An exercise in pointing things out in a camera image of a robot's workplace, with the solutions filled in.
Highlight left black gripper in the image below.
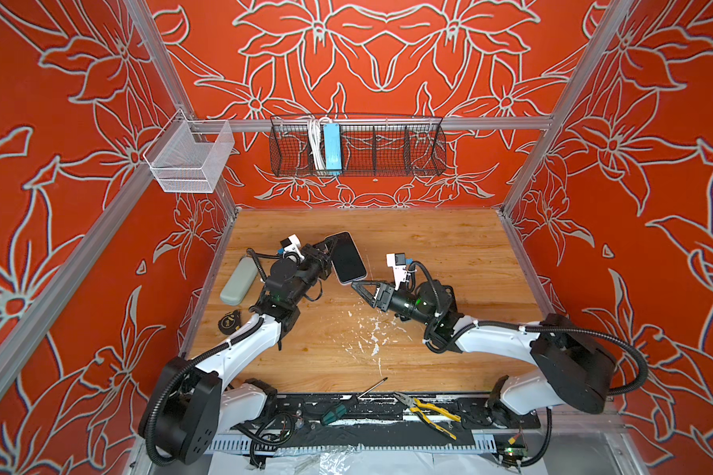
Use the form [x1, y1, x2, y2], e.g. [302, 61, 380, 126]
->
[288, 236, 337, 310]

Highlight black phone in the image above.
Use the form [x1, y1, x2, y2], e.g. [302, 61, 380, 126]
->
[329, 232, 368, 285]

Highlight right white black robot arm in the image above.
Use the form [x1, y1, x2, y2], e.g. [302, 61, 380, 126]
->
[351, 260, 650, 416]

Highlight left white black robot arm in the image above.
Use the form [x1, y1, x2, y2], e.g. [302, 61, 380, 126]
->
[139, 236, 338, 466]

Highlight grey-green glasses case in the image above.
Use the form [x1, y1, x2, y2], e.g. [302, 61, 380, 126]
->
[220, 256, 259, 307]

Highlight light blue box in basket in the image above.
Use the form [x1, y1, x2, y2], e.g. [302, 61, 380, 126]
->
[323, 122, 343, 175]

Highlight small yellow black tape measure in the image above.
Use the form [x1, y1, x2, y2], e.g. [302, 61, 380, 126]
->
[218, 309, 242, 336]

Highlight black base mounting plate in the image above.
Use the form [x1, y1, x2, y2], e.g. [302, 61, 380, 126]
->
[243, 393, 541, 431]

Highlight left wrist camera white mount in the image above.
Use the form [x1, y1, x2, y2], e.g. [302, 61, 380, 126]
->
[277, 235, 304, 263]

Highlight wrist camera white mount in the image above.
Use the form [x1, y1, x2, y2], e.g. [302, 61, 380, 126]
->
[277, 235, 304, 263]
[386, 253, 411, 290]

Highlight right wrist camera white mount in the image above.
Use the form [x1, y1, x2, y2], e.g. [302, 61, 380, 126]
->
[386, 253, 411, 290]

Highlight white cable in basket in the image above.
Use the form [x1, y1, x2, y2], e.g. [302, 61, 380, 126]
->
[307, 117, 326, 173]

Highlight black wire wall basket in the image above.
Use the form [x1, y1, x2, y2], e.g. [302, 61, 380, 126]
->
[269, 114, 449, 178]

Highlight green handled screwdriver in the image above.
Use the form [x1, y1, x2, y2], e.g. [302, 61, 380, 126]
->
[320, 377, 387, 426]

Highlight yellow handled pliers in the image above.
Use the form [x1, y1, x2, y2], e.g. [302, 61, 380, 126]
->
[393, 391, 461, 441]

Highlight white mesh wall basket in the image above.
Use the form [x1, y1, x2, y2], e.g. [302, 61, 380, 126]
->
[144, 111, 235, 193]

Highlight circuit board with wires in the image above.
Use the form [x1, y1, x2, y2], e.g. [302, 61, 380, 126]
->
[496, 433, 528, 469]

